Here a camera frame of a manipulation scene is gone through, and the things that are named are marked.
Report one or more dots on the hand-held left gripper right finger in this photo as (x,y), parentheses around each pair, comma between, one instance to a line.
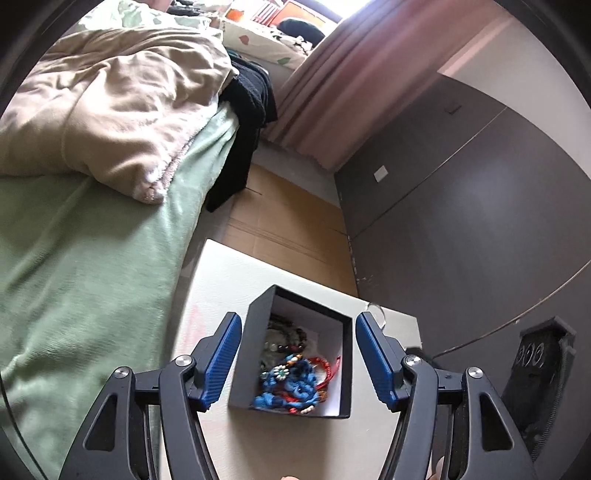
(376,364)

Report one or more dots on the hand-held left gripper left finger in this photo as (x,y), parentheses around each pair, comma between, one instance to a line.
(221,360)

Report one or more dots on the black gift box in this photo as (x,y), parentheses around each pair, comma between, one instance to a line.
(249,360)

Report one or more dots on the silver bangle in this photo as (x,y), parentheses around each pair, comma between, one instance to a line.
(379,308)

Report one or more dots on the cardboard floor sheet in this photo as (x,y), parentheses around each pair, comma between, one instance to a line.
(286,221)

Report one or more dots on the green bed sheet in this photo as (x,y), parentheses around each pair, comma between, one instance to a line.
(92,277)

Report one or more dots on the grey wardrobe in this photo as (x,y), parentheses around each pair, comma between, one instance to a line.
(461,207)

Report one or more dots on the black clothing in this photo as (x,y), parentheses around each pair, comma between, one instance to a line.
(249,115)

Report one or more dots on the beige duvet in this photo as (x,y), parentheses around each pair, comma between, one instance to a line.
(115,101)

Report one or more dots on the pink curtain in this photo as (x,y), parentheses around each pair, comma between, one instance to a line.
(351,83)

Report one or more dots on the leaf print cushion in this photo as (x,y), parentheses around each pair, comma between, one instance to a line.
(263,41)

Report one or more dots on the black bag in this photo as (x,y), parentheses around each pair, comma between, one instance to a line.
(300,30)

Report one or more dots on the orange container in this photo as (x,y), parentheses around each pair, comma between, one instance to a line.
(236,14)

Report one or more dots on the light green patterned quilt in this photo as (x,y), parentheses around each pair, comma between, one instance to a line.
(138,11)

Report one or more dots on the white wall switch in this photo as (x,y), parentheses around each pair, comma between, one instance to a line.
(381,173)

